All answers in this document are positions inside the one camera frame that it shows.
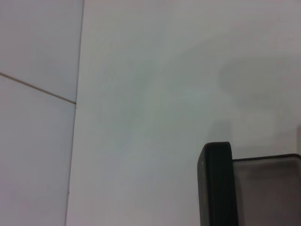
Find black glasses case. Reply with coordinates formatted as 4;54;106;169
197;141;301;226

